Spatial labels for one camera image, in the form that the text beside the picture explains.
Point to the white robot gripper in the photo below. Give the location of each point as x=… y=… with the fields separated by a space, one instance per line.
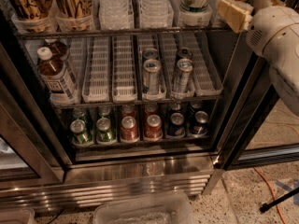
x=268 y=24

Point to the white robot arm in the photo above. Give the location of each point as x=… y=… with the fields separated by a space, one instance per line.
x=285 y=79

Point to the silver slim can right rear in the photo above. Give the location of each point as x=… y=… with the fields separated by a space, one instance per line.
x=184 y=53

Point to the silver slim can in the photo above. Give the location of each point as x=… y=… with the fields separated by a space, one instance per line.
x=182 y=75
x=184 y=53
x=151 y=75
x=149 y=53

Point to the white empty shelf tray right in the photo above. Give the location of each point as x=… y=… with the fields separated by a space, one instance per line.
x=205 y=75

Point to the white empty shelf tray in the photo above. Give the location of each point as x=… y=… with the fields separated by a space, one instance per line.
x=205 y=75
x=96 y=81
x=123 y=76

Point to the silver slim can right front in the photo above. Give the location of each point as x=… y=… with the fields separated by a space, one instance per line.
x=182 y=75

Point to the silver slim can left rear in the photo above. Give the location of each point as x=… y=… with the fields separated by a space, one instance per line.
x=149 y=53

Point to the silver slim can left front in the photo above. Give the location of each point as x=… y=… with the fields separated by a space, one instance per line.
x=151 y=75

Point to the blue soda can front right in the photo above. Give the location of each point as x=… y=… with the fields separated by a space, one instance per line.
x=198 y=125

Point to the blue soda can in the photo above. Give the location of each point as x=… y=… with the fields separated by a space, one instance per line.
x=175 y=126
x=198 y=125

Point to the blue soda can front left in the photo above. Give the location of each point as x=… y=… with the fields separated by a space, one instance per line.
x=175 y=126

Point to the white empty shelf tray middle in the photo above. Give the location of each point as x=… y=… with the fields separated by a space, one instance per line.
x=123 y=76

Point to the red soda can front right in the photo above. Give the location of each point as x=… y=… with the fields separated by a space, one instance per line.
x=153 y=127

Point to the red soda can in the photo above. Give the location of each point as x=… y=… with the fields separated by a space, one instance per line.
x=153 y=127
x=129 y=130

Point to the stainless steel fridge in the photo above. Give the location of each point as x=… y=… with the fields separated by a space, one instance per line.
x=42 y=166

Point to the white empty shelf tray left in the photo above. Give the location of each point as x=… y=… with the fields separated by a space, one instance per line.
x=96 y=81

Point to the red soda can front left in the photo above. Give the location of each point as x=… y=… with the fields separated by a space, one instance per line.
x=129 y=130

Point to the brown patterned can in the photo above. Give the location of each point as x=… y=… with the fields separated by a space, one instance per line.
x=31 y=10
x=73 y=0

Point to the green soda can front right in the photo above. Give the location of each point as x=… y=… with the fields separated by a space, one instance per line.
x=104 y=132

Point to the green soda can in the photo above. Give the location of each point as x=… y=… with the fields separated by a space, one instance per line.
x=104 y=132
x=80 y=132

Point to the green soda can front left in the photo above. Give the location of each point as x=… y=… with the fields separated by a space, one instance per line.
x=80 y=132

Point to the brown patterned can far left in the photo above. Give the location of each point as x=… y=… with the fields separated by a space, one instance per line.
x=31 y=10

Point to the clear water bottle right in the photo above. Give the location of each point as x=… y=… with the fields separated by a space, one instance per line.
x=155 y=14

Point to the clear water bottle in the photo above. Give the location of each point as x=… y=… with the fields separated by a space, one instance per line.
x=155 y=14
x=114 y=14

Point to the clear water bottle left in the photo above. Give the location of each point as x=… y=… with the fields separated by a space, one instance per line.
x=114 y=14

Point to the brown tea bottle rear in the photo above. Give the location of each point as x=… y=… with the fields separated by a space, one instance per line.
x=61 y=50

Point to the brown tea bottle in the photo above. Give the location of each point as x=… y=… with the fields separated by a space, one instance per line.
x=55 y=74
x=61 y=50

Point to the black tripod leg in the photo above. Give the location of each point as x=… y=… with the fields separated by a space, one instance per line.
x=266 y=206

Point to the brown tea bottle front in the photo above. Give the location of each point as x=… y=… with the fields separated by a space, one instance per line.
x=55 y=74

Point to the clear plastic bin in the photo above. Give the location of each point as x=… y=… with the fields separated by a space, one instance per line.
x=172 y=207

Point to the clear plastic bin corner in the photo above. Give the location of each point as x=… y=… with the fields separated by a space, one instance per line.
x=17 y=216

